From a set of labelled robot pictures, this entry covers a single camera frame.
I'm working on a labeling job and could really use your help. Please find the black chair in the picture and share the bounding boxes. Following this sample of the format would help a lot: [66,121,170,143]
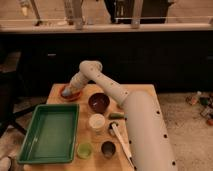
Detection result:
[0,41,36,138]

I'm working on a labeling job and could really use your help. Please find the metal cup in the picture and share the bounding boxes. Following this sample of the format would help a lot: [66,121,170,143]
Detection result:
[101,141,116,158]

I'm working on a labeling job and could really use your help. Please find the green pepper toy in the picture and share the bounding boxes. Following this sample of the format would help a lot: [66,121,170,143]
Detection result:
[108,113,124,120]

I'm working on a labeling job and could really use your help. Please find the green plastic tray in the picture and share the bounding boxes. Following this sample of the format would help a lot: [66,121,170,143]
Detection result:
[18,104,79,164]

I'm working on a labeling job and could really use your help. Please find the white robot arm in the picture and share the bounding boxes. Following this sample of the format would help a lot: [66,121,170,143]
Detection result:
[62,60,178,171]

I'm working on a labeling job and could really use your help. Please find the dark red bowl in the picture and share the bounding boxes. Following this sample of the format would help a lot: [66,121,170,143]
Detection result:
[88,93,110,114]

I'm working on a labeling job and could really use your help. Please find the white cup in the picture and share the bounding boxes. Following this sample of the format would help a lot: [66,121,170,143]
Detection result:
[88,114,105,131]

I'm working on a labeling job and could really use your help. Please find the small green cup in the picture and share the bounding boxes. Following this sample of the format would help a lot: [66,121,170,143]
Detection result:
[77,143,92,159]

